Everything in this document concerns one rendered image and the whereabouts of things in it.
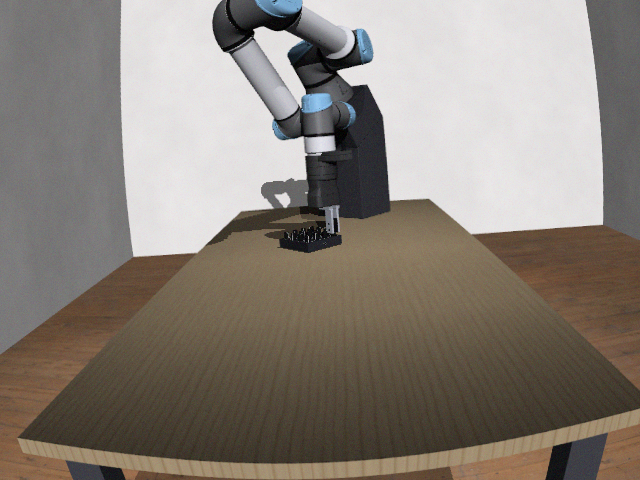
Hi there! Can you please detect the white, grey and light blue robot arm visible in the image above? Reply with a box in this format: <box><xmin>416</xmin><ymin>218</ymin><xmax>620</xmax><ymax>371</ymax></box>
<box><xmin>212</xmin><ymin>0</ymin><xmax>373</xmax><ymax>140</ymax></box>

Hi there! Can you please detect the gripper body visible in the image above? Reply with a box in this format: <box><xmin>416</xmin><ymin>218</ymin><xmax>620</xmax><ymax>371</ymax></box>
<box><xmin>304</xmin><ymin>136</ymin><xmax>353</xmax><ymax>208</ymax></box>

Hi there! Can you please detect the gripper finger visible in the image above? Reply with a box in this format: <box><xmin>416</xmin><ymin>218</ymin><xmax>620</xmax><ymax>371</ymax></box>
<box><xmin>317</xmin><ymin>206</ymin><xmax>335</xmax><ymax>234</ymax></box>
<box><xmin>332</xmin><ymin>205</ymin><xmax>340</xmax><ymax>233</ymax></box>

